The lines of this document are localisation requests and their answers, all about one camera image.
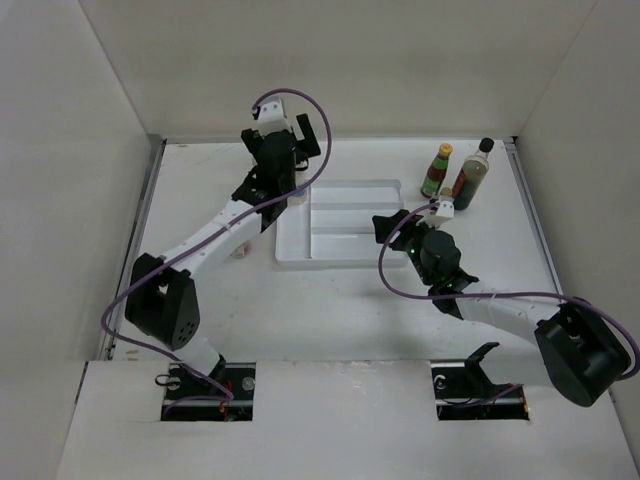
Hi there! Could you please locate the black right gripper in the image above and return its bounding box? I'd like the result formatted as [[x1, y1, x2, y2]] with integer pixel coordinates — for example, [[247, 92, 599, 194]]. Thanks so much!
[[372, 209, 441, 286]]

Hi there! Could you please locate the small bottle blue label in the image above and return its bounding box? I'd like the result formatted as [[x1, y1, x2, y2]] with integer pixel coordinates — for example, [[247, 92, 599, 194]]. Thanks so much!
[[288, 160, 309, 206]]

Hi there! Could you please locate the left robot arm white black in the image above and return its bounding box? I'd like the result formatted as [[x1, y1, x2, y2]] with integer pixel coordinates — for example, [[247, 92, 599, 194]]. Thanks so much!
[[124, 111, 321, 399]]

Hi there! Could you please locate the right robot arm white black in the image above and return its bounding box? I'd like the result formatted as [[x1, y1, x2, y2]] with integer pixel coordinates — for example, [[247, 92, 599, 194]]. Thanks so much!
[[372, 210, 639, 407]]

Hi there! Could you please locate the red sauce bottle yellow cap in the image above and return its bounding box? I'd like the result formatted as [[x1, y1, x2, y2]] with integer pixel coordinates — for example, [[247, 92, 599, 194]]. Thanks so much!
[[420, 143, 453, 198]]

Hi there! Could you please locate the white divided organizer tray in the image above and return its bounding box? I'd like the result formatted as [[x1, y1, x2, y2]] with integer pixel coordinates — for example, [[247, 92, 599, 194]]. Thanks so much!
[[275, 179, 404, 270]]

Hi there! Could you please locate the dark soy sauce bottle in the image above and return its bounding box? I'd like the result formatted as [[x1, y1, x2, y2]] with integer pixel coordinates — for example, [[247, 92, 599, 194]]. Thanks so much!
[[452, 137, 495, 211]]

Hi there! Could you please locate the front spice jar white lid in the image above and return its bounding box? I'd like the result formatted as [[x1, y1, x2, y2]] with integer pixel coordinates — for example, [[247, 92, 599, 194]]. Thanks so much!
[[231, 241, 251, 259]]

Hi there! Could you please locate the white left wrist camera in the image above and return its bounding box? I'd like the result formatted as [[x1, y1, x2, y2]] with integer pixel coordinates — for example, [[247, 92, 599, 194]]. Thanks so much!
[[252, 96, 291, 137]]

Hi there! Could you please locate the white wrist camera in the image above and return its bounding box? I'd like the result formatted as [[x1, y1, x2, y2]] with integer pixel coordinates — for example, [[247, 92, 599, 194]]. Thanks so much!
[[252, 96, 291, 137], [423, 196, 455, 228]]

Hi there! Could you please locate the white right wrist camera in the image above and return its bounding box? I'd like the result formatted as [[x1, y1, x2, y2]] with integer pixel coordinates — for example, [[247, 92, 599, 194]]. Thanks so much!
[[423, 196, 455, 228]]

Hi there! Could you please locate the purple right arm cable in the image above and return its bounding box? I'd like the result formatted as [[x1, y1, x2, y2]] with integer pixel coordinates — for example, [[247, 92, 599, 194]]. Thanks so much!
[[377, 201, 640, 401]]

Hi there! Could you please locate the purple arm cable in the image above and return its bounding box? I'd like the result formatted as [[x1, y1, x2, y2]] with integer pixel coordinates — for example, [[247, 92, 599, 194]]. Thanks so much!
[[100, 89, 332, 420], [377, 201, 640, 401]]

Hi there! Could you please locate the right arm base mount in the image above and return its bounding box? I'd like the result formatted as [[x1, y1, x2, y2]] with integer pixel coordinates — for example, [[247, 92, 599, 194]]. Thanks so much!
[[431, 342, 529, 421]]

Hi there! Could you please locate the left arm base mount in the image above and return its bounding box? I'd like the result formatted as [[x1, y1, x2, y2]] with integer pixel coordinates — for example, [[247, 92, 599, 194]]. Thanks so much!
[[155, 363, 257, 422]]

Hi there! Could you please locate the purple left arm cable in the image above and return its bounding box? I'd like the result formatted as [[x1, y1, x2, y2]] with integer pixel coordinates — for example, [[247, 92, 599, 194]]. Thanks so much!
[[100, 89, 332, 420]]

